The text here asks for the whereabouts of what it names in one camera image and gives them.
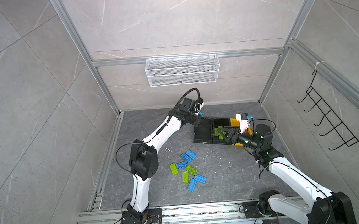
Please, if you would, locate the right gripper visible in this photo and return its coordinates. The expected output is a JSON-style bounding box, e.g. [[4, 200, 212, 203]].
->
[[218, 123, 262, 155]]

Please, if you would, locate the yellow plastic bin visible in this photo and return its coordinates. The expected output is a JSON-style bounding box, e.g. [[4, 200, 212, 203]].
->
[[230, 118, 252, 135]]

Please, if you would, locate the black bin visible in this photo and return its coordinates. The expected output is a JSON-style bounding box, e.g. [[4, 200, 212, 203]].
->
[[211, 118, 231, 145], [193, 117, 213, 144]]

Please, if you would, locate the blue lego low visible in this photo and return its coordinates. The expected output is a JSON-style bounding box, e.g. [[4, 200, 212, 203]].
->
[[175, 162, 188, 170]]

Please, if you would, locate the green lego small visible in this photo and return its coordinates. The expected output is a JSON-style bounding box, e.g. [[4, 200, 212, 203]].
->
[[182, 171, 189, 184]]

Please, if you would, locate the blue lego bottom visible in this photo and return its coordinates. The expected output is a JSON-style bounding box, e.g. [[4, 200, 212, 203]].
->
[[187, 179, 197, 192]]

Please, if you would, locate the green lego large plate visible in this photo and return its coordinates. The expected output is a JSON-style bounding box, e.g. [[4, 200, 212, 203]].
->
[[214, 128, 220, 137]]

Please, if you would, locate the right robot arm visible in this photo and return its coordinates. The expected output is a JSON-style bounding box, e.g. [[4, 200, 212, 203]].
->
[[218, 124, 357, 224]]

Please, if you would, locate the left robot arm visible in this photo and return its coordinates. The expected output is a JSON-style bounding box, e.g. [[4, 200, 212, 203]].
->
[[115, 88, 204, 218]]

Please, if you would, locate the green lego under stack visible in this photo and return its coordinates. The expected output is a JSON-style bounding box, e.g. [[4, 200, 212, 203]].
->
[[185, 165, 197, 176]]

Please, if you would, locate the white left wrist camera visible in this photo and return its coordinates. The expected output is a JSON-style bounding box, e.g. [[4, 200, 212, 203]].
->
[[196, 98, 204, 112]]

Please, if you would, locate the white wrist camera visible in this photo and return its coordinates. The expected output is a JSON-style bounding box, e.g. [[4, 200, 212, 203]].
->
[[196, 98, 204, 112], [236, 113, 253, 135]]

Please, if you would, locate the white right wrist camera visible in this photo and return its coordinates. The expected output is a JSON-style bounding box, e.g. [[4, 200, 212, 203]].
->
[[236, 113, 253, 135]]

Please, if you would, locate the white wire mesh basket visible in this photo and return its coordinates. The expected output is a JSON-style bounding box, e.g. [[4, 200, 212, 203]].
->
[[145, 54, 221, 87]]

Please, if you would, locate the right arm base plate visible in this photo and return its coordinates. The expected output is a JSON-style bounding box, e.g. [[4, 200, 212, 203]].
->
[[238, 201, 284, 219]]

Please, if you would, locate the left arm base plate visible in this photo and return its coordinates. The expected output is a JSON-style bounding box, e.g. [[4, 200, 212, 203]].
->
[[120, 208, 163, 224]]

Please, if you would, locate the black wire hook rack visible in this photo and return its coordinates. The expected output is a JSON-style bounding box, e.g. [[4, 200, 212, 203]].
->
[[297, 70, 359, 151]]

